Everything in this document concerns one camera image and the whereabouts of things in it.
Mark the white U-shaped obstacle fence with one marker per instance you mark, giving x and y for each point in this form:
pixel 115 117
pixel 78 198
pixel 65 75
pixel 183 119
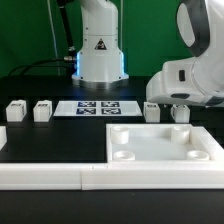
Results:
pixel 112 175

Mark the white square table top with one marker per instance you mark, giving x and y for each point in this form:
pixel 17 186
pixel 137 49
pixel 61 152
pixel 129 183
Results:
pixel 161 142

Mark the white marker base plate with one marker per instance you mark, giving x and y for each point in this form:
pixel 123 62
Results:
pixel 97 108

